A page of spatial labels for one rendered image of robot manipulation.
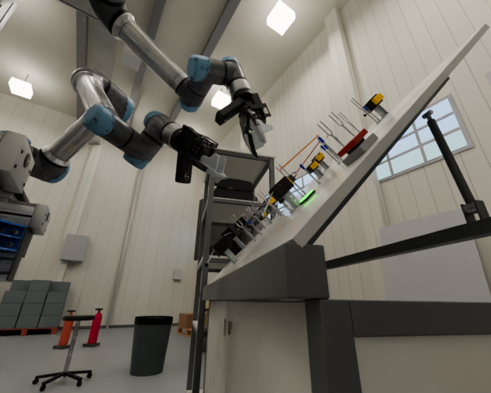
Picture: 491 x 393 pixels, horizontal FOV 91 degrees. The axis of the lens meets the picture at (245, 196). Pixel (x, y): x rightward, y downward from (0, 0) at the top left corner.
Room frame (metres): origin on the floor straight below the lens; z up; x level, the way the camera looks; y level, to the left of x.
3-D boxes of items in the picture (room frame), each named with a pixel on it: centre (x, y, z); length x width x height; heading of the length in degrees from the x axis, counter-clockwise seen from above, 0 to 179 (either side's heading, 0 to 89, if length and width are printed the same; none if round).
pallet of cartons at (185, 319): (7.10, 1.08, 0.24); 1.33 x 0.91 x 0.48; 32
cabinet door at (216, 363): (1.15, 0.11, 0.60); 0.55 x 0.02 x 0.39; 14
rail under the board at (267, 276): (0.88, 0.06, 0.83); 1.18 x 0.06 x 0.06; 14
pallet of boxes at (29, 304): (6.79, 5.35, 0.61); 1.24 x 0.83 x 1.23; 122
